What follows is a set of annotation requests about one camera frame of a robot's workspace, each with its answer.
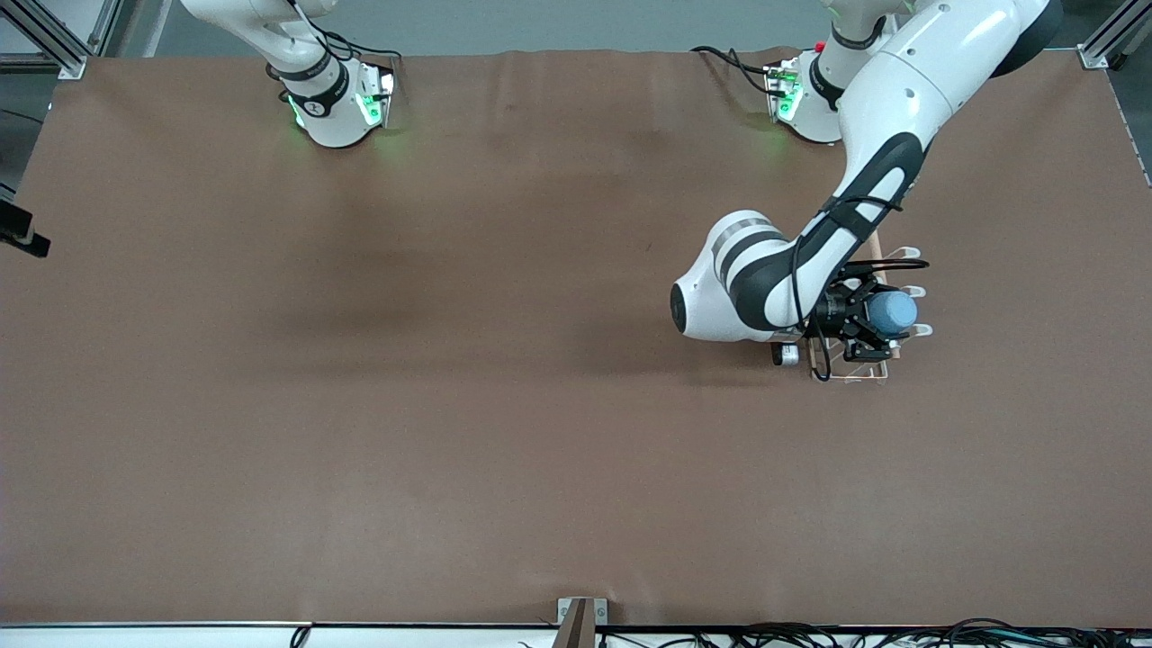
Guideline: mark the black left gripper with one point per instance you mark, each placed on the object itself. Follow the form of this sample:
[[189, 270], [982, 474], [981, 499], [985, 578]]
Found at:
[[839, 311]]

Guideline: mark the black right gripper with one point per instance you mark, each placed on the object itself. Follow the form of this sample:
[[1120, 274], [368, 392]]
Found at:
[[13, 220]]

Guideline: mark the blue plastic cup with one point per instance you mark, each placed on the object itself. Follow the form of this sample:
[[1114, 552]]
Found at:
[[895, 313]]

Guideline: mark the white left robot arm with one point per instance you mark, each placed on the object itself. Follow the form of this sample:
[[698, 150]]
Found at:
[[891, 153]]

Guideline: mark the brown table cover mat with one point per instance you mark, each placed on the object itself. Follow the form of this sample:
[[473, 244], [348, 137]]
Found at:
[[450, 405]]

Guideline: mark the aluminium frame post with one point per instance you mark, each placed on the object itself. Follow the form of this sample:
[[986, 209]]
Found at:
[[45, 40], [1111, 36]]

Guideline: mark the metal table edge bracket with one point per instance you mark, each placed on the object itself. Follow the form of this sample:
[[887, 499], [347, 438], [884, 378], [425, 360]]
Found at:
[[580, 621]]

